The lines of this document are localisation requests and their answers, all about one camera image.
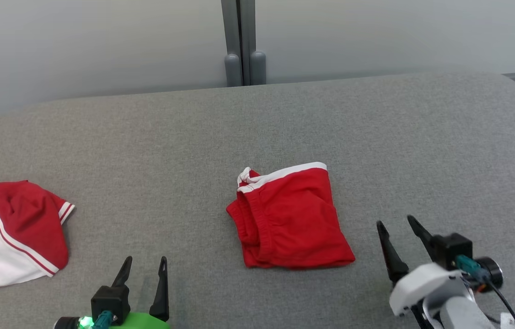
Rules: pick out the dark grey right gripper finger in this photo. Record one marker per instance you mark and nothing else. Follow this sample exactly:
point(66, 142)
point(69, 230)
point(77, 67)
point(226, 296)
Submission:
point(423, 235)
point(392, 256)

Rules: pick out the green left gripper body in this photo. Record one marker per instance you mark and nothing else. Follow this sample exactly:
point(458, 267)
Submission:
point(141, 321)

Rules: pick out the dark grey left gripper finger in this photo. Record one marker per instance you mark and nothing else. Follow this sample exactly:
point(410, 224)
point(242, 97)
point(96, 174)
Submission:
point(161, 297)
point(122, 274)

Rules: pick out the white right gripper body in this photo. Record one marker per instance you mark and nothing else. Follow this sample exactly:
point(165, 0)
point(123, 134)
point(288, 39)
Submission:
point(422, 285)

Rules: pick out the red shorts with white trim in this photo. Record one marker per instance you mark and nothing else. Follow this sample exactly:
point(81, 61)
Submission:
point(294, 219)

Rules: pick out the red and white shirt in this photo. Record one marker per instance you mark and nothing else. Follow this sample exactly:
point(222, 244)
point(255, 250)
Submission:
point(15, 228)

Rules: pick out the grey fabric sofa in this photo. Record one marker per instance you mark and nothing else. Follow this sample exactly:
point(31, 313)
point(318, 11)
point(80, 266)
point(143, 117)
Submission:
point(147, 151)

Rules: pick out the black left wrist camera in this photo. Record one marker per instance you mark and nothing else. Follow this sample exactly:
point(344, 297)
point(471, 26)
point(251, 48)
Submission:
point(111, 301)

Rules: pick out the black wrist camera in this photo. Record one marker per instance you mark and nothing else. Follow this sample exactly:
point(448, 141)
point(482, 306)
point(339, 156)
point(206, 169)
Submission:
point(111, 301)
point(454, 246)

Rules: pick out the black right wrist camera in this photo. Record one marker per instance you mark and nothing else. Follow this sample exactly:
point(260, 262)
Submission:
point(454, 246)

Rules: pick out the teal left camera connector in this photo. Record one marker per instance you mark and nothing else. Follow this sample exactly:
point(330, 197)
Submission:
point(103, 320)

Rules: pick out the teal camera connector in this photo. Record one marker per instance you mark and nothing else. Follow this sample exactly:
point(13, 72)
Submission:
point(103, 320)
point(468, 265)

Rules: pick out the teal right camera connector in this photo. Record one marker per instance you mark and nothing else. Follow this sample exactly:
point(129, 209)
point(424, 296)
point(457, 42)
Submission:
point(468, 265)

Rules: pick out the grey partition post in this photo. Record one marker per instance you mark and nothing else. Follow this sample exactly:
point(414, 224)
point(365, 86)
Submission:
point(239, 41)

